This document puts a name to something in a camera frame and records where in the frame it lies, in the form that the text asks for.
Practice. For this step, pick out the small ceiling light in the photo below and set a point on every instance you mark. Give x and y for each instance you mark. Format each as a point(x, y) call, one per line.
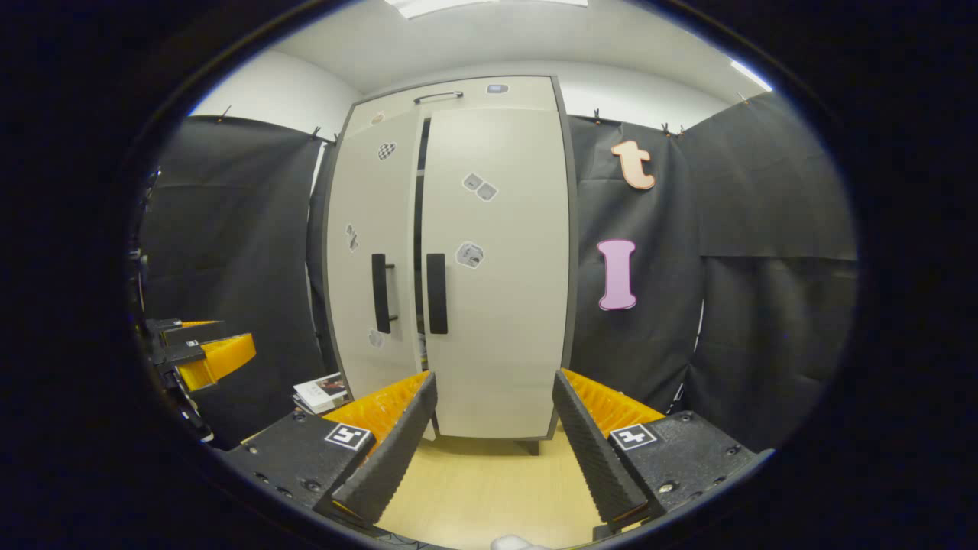
point(750, 75)

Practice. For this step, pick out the paper booklet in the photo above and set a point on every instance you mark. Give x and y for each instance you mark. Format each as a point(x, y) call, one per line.
point(321, 393)

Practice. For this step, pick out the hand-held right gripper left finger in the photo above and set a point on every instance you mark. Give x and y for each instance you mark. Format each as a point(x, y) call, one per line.
point(397, 451)

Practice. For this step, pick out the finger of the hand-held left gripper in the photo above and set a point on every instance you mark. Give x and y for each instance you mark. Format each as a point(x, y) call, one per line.
point(191, 334)
point(225, 355)

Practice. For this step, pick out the grey shoe cabinet door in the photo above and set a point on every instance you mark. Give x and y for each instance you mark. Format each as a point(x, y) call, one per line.
point(367, 198)
point(504, 321)

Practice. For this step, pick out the grey shoe cabinet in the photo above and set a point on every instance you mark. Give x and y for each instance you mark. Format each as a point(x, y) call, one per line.
point(419, 229)

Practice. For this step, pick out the long ceiling light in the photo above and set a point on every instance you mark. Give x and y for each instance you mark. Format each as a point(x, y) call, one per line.
point(481, 6)

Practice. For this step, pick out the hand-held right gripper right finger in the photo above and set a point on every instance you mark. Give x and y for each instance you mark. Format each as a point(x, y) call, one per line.
point(592, 451)

